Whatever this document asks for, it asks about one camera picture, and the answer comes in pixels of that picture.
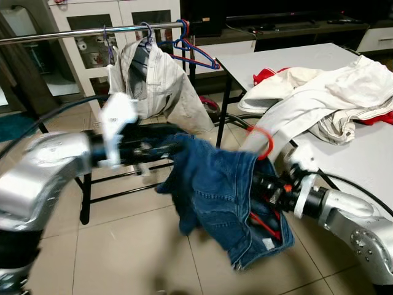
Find blue jeans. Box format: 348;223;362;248
157;134;294;271

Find black television stand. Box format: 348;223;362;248
181;0;393;56

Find white jacket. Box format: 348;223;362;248
107;40;216;136

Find blue hanger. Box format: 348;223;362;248
157;18;220;70

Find purple hanger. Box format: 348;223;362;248
140;22;154;50
101;26;114;65

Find red garment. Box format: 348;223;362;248
253;66;292;85
353;111;393;127

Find black chrome clothes rack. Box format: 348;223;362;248
0;22;192;225

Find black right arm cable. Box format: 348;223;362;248
316;174;393;219

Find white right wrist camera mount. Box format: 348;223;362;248
286;144;320;219

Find teal floor mat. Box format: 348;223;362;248
0;114;22;142

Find grey table black legs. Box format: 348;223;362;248
215;43;393;231

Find white drawer unit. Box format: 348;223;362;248
356;26;393;53

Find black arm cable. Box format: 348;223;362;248
0;95;111;157
316;174;393;219

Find white striped trousers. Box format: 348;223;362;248
241;55;393;162

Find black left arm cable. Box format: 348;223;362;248
0;95;111;157

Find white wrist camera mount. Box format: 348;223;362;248
98;92;139;170
286;144;320;219

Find grey curtain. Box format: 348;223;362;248
0;9;47;117

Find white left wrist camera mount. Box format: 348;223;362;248
98;92;139;170

